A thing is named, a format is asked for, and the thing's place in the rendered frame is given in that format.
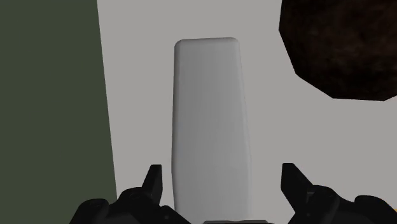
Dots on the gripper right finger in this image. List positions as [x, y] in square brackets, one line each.
[313, 198]

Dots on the grey flat rounded slab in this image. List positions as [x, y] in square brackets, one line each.
[211, 130]

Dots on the dark brown robot stand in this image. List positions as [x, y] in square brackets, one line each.
[344, 46]

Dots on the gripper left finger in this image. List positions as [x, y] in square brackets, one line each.
[141, 198]

